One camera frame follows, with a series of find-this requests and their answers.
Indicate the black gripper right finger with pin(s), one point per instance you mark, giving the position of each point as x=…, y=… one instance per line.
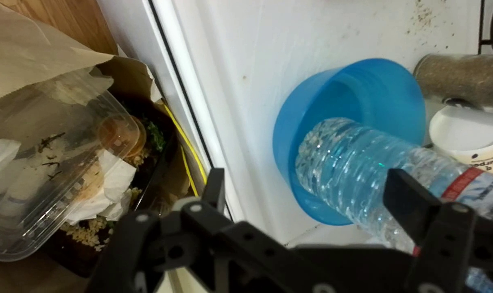
x=435, y=238

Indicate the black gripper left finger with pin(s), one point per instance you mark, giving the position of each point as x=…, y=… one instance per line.
x=202, y=245

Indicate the blue plastic bowl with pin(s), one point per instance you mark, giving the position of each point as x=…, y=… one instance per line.
x=365, y=87

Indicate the black takeout food tray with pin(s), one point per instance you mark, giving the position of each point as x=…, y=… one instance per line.
x=158, y=173

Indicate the clear plastic water bottle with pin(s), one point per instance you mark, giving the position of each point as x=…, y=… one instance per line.
x=348, y=163

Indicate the white lidded round container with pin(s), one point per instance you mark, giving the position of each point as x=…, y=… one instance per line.
x=462, y=131

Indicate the grey pepper grinder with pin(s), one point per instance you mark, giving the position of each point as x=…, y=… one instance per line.
x=462, y=79

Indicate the clear plastic food container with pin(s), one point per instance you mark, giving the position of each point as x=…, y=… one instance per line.
x=39, y=179

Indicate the brown paper bag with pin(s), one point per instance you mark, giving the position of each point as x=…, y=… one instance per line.
x=28, y=54

